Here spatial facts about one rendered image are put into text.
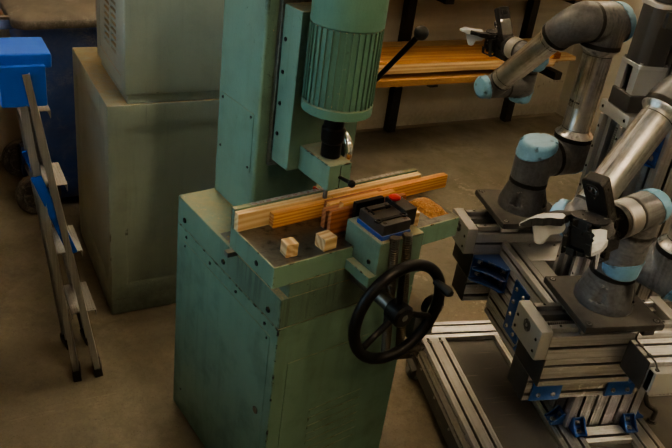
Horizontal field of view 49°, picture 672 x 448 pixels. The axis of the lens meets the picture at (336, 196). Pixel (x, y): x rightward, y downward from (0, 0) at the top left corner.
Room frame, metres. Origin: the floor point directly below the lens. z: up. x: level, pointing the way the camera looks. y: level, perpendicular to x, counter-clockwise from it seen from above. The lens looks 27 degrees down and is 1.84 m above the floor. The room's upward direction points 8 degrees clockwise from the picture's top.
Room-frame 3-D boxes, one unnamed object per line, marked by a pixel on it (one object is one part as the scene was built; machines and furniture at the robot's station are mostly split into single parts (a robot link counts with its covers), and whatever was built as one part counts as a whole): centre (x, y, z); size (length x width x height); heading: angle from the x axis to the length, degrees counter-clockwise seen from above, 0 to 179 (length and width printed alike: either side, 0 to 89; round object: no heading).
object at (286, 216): (1.79, -0.08, 0.92); 0.60 x 0.02 x 0.04; 129
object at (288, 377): (1.79, 0.11, 0.36); 0.58 x 0.45 x 0.71; 39
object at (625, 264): (1.34, -0.60, 1.12); 0.11 x 0.08 x 0.11; 42
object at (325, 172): (1.72, 0.04, 1.03); 0.14 x 0.07 x 0.09; 39
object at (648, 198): (1.33, -0.61, 1.21); 0.11 x 0.08 x 0.09; 132
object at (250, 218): (1.75, 0.00, 0.93); 0.60 x 0.02 x 0.05; 129
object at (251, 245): (1.65, -0.08, 0.87); 0.61 x 0.30 x 0.06; 129
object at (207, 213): (1.79, 0.11, 0.76); 0.57 x 0.45 x 0.09; 39
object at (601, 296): (1.60, -0.72, 0.87); 0.15 x 0.15 x 0.10
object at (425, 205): (1.82, -0.26, 0.91); 0.10 x 0.07 x 0.02; 39
